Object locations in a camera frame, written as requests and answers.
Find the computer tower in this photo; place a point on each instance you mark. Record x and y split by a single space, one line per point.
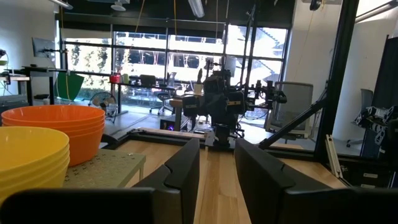
169 124

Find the black white patterned object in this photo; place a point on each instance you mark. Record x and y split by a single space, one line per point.
374 116

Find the pendant lamp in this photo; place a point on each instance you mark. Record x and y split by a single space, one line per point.
118 6

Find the dark office chair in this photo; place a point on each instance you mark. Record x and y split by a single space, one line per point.
164 96

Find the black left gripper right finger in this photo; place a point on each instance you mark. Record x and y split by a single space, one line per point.
267 186

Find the ceiling tube lamp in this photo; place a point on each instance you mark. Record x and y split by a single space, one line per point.
196 7

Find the silver aluminium rails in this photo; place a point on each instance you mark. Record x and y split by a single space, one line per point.
334 158

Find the large window wall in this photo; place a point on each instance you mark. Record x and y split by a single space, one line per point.
186 43

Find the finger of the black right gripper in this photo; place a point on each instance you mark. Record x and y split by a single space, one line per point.
190 106
235 102

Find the floor fan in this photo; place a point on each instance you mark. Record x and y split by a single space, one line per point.
104 102

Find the black partition panel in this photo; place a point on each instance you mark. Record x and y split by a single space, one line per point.
388 71

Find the green board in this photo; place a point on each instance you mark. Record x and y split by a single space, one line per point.
70 87

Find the grey mesh office chair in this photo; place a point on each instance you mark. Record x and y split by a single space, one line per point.
295 102

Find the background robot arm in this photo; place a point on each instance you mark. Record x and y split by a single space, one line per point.
267 93

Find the monitor on arm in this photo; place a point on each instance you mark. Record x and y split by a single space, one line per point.
43 46

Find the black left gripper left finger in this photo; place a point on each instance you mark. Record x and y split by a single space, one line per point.
177 186

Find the black standing desk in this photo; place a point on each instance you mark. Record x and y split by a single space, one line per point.
37 72

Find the red container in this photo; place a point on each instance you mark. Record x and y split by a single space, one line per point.
115 78

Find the pale green perforated metal rack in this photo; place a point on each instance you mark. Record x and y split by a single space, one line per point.
105 169

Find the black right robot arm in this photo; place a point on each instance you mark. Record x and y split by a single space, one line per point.
222 133

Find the pale cup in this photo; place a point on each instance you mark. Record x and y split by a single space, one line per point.
125 78

